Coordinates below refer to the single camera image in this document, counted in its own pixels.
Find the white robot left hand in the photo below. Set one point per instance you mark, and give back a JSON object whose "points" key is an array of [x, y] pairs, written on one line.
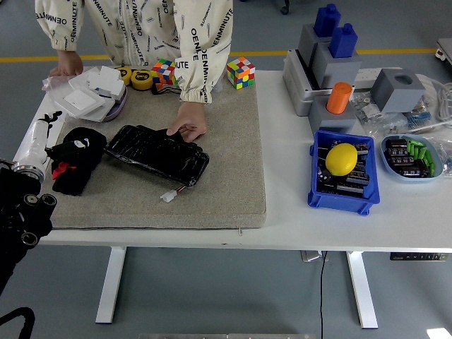
{"points": [[33, 144]]}

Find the person's right hand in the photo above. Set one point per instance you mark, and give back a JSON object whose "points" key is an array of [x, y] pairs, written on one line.
{"points": [[69, 63]]}

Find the person's left hand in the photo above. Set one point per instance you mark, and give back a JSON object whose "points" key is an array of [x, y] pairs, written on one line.
{"points": [[192, 120]]}

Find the black rag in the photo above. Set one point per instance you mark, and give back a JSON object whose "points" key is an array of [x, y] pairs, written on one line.
{"points": [[77, 166]]}

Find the black glossy panel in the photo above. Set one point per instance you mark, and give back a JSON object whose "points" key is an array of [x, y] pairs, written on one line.
{"points": [[152, 152]]}

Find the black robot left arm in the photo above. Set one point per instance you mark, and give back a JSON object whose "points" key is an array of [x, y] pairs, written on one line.
{"points": [[17, 212]]}

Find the person's right forearm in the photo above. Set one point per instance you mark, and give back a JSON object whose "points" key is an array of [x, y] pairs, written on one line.
{"points": [[60, 28]]}

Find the person's left forearm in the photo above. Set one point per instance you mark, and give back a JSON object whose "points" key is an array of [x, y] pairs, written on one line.
{"points": [[201, 70]]}

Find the black table control panel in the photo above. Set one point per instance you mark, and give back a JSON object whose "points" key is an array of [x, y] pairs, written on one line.
{"points": [[418, 256]]}

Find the clear plastic bag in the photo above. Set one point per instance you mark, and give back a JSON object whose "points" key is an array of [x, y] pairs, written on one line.
{"points": [[53, 83]]}

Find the white flat square box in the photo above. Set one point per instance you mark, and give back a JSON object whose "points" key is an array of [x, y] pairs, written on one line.
{"points": [[79, 100]]}

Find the white cardboard box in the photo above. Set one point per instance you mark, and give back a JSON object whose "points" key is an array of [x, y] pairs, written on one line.
{"points": [[106, 79]]}

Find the grey-brown mat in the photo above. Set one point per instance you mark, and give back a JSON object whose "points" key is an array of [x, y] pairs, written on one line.
{"points": [[226, 159]]}

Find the multicolour puzzle cube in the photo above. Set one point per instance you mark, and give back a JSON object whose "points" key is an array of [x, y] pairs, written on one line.
{"points": [[241, 72], [163, 72]]}

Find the yellow tape measure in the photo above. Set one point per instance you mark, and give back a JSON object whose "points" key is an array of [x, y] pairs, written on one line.
{"points": [[125, 75], [141, 79]]}

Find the purple tray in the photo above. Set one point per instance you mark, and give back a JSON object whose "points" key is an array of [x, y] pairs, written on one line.
{"points": [[118, 107]]}

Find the black cylindrical capacitor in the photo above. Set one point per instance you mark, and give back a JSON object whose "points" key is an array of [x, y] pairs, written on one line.
{"points": [[362, 148], [358, 177], [351, 189], [413, 171], [395, 143], [323, 176], [400, 161], [398, 152]]}

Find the black chair base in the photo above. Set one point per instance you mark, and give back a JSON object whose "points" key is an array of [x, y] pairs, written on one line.
{"points": [[285, 5]]}

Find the orange cylinder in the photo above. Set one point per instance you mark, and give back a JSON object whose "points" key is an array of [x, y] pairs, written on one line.
{"points": [[339, 99]]}

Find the yellow lemon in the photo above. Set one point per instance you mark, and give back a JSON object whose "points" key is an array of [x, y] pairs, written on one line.
{"points": [[340, 159]]}

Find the white table leg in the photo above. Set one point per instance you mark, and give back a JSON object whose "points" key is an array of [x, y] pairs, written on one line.
{"points": [[362, 289], [109, 282]]}

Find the blue bottle-shaped block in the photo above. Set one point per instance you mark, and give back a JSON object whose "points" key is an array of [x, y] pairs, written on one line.
{"points": [[326, 21], [343, 42]]}

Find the blue plastic bin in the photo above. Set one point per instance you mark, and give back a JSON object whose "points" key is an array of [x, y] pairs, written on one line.
{"points": [[344, 205]]}

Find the clear bag of metal parts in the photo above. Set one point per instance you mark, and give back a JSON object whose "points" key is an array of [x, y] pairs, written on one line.
{"points": [[367, 109]]}

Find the clear bag of screws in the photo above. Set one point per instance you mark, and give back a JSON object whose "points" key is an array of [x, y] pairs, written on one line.
{"points": [[388, 127]]}

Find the grey block with round hole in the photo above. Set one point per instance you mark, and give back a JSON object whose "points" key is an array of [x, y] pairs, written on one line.
{"points": [[395, 95]]}

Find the green battery cell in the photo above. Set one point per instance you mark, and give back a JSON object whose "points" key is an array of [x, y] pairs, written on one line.
{"points": [[431, 164], [410, 146], [422, 153]]}

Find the blue resistor bundle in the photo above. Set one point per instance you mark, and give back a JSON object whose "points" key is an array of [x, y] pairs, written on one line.
{"points": [[418, 120]]}

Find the light blue tray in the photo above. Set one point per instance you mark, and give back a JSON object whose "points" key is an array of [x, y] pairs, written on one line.
{"points": [[411, 178]]}

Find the thin white rod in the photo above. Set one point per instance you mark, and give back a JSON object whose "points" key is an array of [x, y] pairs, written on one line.
{"points": [[434, 126]]}

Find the crumpled clear bag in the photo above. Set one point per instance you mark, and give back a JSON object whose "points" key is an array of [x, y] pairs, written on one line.
{"points": [[443, 148]]}

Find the white cart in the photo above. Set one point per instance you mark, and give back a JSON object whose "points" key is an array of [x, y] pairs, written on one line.
{"points": [[445, 49]]}

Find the light grey enclosure box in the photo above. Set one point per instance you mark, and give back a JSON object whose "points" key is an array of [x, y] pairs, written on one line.
{"points": [[295, 88]]}

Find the silver table bracket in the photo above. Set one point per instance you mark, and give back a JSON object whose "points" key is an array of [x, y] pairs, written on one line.
{"points": [[310, 256]]}

